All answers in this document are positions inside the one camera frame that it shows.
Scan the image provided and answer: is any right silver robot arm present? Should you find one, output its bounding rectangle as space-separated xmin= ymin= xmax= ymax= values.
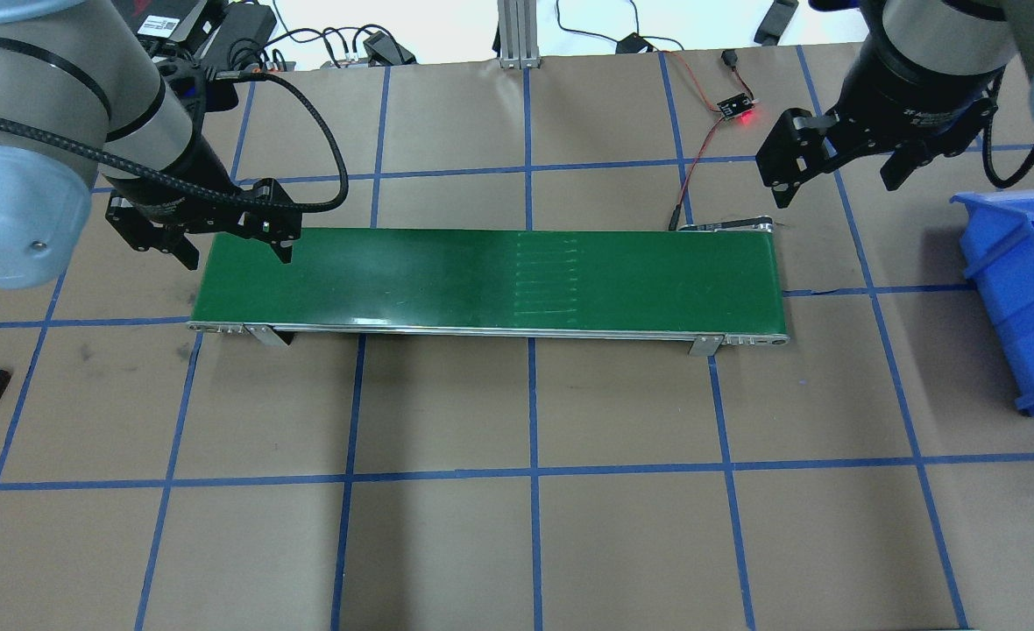
xmin=754 ymin=1 xmax=1034 ymax=209

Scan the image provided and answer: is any blue plastic bin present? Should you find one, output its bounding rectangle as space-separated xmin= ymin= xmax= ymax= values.
xmin=951 ymin=190 xmax=1034 ymax=418

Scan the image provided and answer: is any red black power wire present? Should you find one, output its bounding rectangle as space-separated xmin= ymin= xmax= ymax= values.
xmin=657 ymin=49 xmax=785 ymax=234

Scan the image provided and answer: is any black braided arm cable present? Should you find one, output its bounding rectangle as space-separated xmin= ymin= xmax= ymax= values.
xmin=0 ymin=68 xmax=349 ymax=215

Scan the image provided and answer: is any small sensor board red led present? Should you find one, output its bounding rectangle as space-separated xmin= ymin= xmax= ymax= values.
xmin=716 ymin=92 xmax=757 ymax=124

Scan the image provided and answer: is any black power adapter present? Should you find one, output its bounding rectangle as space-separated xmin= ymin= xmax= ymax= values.
xmin=200 ymin=3 xmax=278 ymax=67

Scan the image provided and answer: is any aluminium frame post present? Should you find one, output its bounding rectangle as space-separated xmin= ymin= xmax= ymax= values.
xmin=496 ymin=0 xmax=542 ymax=69

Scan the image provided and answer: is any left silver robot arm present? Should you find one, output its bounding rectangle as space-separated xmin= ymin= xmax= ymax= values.
xmin=0 ymin=1 xmax=303 ymax=290

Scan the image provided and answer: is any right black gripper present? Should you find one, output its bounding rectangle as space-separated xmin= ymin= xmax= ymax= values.
xmin=754 ymin=74 xmax=997 ymax=210

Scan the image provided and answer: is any green conveyor belt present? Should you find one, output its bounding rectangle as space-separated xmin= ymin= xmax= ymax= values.
xmin=188 ymin=227 xmax=790 ymax=354

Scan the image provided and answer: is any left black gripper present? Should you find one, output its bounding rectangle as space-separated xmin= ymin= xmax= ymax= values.
xmin=105 ymin=193 xmax=303 ymax=271

